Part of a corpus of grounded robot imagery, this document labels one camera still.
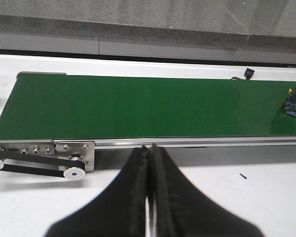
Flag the black drive belt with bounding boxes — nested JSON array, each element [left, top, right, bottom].
[[0, 149, 85, 178]]

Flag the silver drive pulley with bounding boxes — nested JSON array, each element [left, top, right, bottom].
[[63, 167, 85, 180]]

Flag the green conveyor belt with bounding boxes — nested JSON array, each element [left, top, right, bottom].
[[0, 74, 296, 140]]

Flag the aluminium conveyor frame rail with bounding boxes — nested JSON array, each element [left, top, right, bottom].
[[0, 136, 296, 176]]

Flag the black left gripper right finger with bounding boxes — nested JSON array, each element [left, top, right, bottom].
[[148, 145, 263, 237]]

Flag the black sensor connector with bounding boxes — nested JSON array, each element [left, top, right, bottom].
[[231, 68, 255, 80]]

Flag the grey stone counter slab left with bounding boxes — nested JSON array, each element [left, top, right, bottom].
[[0, 0, 296, 53]]

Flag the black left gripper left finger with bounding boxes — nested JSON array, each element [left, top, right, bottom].
[[47, 147, 148, 237]]

